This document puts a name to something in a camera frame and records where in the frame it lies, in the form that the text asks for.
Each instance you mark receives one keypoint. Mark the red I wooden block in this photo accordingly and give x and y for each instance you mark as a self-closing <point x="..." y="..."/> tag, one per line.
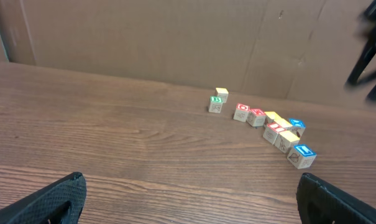
<point x="272" y="130"/>

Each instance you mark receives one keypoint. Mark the red O wooden block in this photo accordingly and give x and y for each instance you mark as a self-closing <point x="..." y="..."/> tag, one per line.
<point x="241" y="112"/>

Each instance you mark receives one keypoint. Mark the red M wooden block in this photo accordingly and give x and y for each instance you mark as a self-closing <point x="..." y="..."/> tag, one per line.
<point x="256" y="117"/>

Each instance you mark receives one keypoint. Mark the green B wooden block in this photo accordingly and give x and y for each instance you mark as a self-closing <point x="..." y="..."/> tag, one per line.
<point x="215" y="104"/>

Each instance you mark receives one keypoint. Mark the yellow wooden block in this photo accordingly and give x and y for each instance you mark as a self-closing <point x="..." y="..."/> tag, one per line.
<point x="270" y="116"/>
<point x="285" y="141"/>
<point x="222" y="93"/>

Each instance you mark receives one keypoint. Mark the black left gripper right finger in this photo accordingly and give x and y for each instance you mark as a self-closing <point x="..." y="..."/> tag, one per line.
<point x="319" y="202"/>

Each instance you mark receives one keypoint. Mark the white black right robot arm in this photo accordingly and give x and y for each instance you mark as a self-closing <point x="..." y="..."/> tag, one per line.
<point x="368" y="52"/>

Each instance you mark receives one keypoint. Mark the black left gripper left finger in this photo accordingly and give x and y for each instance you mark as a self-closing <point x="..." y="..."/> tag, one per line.
<point x="59" y="202"/>

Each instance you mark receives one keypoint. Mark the yellow top wooden block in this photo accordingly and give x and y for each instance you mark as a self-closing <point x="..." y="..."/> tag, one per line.
<point x="222" y="93"/>

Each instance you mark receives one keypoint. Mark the blue X wooden block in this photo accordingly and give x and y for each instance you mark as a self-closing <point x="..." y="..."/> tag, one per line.
<point x="298" y="127"/>

